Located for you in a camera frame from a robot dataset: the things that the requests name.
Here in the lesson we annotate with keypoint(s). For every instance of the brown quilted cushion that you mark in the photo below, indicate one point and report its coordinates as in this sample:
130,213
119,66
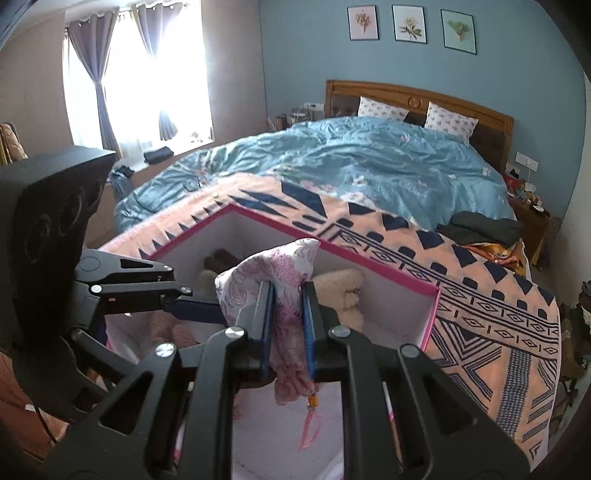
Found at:
9,143

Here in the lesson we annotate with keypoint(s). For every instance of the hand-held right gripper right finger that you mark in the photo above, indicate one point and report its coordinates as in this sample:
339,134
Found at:
308,332

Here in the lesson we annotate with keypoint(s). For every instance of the framed pink flower picture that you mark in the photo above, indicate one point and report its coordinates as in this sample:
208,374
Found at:
363,23

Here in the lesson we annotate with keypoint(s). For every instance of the bright window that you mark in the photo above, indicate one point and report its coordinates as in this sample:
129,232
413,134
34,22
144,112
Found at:
194,69

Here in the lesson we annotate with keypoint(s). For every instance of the black pouch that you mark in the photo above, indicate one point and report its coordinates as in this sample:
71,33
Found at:
158,155

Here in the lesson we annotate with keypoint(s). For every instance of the white wall socket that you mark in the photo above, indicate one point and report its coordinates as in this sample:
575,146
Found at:
313,105
526,161

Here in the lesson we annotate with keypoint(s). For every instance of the person's left forearm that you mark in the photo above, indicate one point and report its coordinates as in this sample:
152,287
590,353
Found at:
18,415

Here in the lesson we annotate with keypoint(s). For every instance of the grey curtain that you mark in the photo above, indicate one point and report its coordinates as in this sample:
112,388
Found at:
159,69
94,69

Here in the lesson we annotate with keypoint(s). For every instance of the cream plush toy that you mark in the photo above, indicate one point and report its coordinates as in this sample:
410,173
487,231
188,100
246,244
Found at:
337,288

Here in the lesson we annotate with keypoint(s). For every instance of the white patterned pillow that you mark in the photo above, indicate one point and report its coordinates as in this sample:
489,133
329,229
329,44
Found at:
378,108
450,122

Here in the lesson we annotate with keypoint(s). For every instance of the wooden bed headboard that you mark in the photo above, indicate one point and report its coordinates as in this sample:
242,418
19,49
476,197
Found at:
415,94

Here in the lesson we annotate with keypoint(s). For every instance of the pink cardboard box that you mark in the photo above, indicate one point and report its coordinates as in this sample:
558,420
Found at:
392,302

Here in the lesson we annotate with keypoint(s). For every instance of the dark blue cloth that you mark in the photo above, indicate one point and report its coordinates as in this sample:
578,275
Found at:
122,180

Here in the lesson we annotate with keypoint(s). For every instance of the framed green leaf picture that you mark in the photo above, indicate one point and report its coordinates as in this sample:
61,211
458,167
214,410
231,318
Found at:
458,32

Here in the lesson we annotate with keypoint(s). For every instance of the framed white flower picture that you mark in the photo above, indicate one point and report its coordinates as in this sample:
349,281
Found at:
408,24

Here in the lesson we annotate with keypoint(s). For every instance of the wooden nightstand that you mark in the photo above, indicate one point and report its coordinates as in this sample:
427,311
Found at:
535,230

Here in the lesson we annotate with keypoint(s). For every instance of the pink knitted plush toy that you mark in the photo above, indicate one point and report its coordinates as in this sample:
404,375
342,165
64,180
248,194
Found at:
180,334

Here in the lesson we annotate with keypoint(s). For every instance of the bedside bottles group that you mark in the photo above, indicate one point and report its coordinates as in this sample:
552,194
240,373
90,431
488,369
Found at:
295,117

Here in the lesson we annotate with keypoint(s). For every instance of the nightstand clutter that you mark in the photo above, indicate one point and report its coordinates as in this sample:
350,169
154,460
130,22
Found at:
524,189

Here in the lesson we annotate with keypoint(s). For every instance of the dark clutter pile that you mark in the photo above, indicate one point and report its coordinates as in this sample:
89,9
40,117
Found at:
577,323

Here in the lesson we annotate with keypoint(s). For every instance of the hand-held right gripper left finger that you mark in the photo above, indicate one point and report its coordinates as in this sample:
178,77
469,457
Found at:
265,323

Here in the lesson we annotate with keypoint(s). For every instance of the dark clothes heap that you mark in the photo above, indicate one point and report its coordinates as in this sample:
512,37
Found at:
485,228

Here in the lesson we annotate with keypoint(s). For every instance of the brown plush toy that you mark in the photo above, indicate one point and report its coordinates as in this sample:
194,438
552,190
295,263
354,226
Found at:
221,258

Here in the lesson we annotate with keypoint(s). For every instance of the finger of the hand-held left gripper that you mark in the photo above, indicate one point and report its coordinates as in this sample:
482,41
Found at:
101,357
198,311

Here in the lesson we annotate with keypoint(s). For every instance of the blue floral duvet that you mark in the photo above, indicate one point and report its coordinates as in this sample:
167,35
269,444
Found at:
346,157

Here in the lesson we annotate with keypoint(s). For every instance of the orange patterned cloth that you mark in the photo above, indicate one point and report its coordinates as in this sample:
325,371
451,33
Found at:
494,253

